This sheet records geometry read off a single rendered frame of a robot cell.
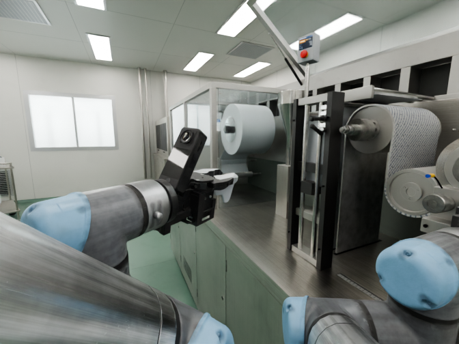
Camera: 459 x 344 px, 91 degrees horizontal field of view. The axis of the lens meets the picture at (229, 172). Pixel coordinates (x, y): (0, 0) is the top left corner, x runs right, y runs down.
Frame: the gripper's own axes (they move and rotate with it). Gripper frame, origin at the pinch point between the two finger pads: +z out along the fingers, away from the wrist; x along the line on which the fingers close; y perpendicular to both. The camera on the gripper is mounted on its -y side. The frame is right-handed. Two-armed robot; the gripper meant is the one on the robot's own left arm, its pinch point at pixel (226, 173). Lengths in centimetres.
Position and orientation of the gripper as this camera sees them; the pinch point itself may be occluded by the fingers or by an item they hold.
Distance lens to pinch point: 51.3
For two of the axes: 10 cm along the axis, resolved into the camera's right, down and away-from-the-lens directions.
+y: -1.2, 9.7, 2.2
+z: 5.2, -1.3, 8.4
